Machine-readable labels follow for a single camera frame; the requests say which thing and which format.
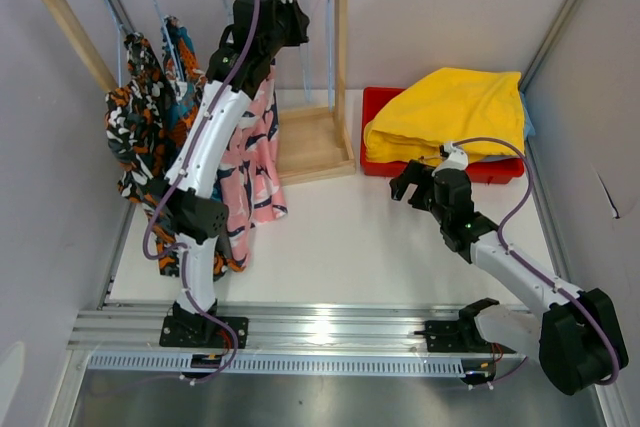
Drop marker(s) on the orange black camo shorts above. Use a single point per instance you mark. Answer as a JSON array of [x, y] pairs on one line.
[[135, 124]]

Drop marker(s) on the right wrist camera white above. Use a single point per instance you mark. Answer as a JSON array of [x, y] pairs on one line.
[[453, 157]]

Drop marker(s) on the light blue shorts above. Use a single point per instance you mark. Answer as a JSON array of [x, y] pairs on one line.
[[529, 131]]

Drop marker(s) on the aluminium mounting rail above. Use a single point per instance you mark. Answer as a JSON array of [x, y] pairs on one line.
[[332, 329]]

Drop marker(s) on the grey cable duct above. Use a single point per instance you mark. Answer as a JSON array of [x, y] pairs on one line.
[[412, 366]]

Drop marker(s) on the pink shark print shorts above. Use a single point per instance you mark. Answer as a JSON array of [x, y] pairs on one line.
[[248, 181]]

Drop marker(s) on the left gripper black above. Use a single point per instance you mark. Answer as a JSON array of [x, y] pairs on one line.
[[299, 19]]

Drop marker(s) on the yellow shorts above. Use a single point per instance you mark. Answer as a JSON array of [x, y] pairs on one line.
[[449, 105]]

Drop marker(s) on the wooden clothes rack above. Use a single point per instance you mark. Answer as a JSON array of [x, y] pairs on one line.
[[314, 141]]

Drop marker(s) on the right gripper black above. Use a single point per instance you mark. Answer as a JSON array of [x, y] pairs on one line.
[[400, 185]]

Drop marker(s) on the teal pirate print shorts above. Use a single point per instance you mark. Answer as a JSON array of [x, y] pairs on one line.
[[186, 80]]

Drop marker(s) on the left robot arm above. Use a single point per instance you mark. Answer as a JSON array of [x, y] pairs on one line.
[[234, 74]]

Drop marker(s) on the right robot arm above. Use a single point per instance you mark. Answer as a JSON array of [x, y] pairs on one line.
[[573, 334]]

